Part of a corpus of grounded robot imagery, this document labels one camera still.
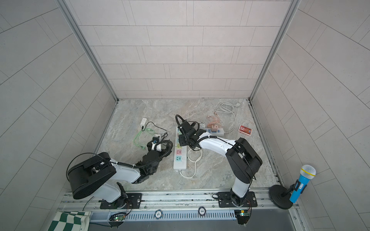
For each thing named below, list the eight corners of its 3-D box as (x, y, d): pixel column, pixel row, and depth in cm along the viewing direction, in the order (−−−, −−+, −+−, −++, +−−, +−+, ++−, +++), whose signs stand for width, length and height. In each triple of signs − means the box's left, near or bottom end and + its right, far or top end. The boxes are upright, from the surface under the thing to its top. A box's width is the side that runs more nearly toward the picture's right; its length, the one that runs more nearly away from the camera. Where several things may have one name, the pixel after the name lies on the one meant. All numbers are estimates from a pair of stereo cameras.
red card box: (237, 131, 100) (238, 129, 98) (239, 126, 103) (240, 124, 101) (250, 136, 97) (251, 134, 95) (251, 130, 100) (252, 129, 98)
